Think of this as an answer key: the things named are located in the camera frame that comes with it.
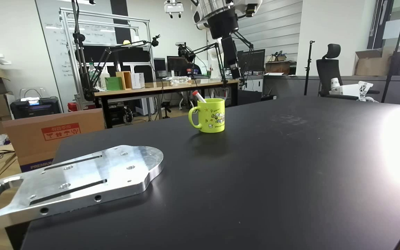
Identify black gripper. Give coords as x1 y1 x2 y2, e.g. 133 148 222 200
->
207 5 243 80

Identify white marker with red cap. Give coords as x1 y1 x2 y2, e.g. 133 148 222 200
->
190 90 207 104

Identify yellow-green ceramic mug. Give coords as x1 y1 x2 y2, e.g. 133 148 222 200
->
187 97 227 134

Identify black computer monitor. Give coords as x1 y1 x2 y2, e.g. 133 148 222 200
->
236 48 266 76

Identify long wooden desk black legs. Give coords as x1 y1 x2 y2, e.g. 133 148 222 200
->
93 76 241 129

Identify thin black stand pole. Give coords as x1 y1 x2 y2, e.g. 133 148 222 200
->
302 39 316 97

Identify white upright box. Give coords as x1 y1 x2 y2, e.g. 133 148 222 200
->
130 71 147 90

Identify black office chair with headrest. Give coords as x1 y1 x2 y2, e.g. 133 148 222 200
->
315 43 345 98

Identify brown upright box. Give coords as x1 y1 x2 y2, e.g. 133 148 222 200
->
120 69 134 91

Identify black monitors on rack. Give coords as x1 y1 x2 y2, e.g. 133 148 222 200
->
82 43 152 65

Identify small green box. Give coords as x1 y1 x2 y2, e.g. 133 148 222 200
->
104 75 125 91

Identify white crumpled plastic bag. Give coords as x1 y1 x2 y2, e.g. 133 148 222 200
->
329 76 376 101

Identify open cardboard box on cabinet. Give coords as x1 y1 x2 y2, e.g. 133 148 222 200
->
352 47 397 77

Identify tall black slanted pole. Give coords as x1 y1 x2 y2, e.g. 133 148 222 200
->
379 0 400 104

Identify small red canister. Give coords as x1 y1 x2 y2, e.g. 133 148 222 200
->
66 94 82 114

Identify dark grey low cabinet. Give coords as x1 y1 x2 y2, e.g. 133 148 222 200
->
261 73 400 107

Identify silver aluminium mounting plate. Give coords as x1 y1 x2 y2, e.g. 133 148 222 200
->
0 143 166 227

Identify cardboard box with red print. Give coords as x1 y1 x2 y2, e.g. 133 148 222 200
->
1 107 107 173

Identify black carrying case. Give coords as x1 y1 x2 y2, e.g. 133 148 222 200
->
9 94 62 121

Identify black articulated arm with camera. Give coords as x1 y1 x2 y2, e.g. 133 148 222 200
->
176 40 225 65

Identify white metal frame rack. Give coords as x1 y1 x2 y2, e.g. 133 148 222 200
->
58 5 155 96

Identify black camera tripod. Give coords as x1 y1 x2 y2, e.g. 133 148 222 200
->
68 0 100 104

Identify white wall whiteboard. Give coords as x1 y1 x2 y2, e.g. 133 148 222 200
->
34 0 118 100

